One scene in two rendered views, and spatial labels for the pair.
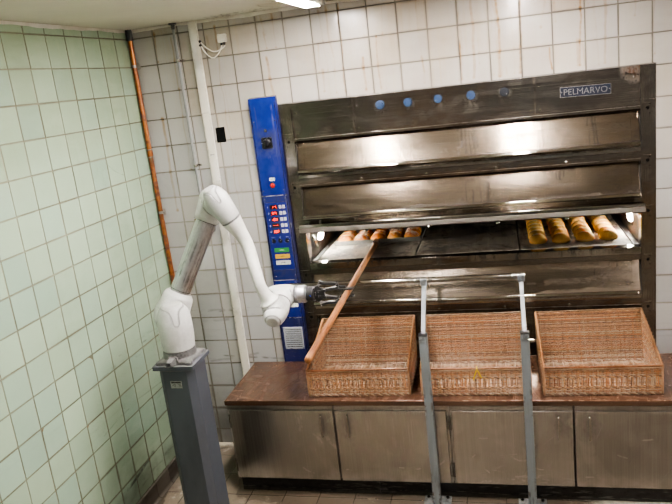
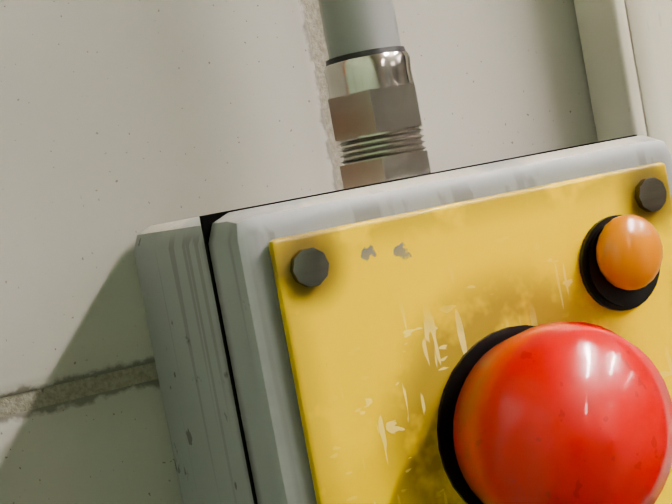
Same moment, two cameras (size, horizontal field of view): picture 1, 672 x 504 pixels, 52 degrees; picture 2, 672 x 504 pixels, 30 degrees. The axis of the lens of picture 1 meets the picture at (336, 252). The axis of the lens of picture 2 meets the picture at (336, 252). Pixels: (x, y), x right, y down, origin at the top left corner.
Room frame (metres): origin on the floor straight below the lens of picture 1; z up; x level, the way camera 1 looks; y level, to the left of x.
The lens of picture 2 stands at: (3.79, 0.93, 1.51)
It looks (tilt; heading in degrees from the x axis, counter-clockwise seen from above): 3 degrees down; 321
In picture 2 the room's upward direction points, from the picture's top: 10 degrees counter-clockwise
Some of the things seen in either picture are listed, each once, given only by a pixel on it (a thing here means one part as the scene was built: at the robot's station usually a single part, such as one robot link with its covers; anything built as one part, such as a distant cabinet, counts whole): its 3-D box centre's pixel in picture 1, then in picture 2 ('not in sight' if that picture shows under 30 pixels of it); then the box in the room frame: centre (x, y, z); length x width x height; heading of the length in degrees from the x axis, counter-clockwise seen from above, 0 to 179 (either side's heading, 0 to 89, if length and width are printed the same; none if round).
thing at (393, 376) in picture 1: (363, 354); not in sight; (3.54, -0.09, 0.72); 0.56 x 0.49 x 0.28; 77
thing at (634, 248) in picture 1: (466, 257); not in sight; (3.68, -0.72, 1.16); 1.80 x 0.06 x 0.04; 76
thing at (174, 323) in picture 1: (174, 324); not in sight; (3.08, 0.80, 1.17); 0.18 x 0.16 x 0.22; 18
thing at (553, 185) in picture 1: (461, 191); not in sight; (3.65, -0.71, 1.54); 1.79 x 0.11 x 0.19; 76
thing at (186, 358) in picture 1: (178, 354); not in sight; (3.06, 0.80, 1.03); 0.22 x 0.18 x 0.06; 166
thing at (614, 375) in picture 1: (594, 349); not in sight; (3.24, -1.26, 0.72); 0.56 x 0.49 x 0.28; 77
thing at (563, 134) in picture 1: (458, 143); not in sight; (3.65, -0.71, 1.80); 1.79 x 0.11 x 0.19; 76
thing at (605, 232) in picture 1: (568, 225); not in sight; (3.94, -1.39, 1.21); 0.61 x 0.48 x 0.06; 166
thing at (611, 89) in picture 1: (456, 105); not in sight; (3.68, -0.72, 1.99); 1.80 x 0.08 x 0.21; 76
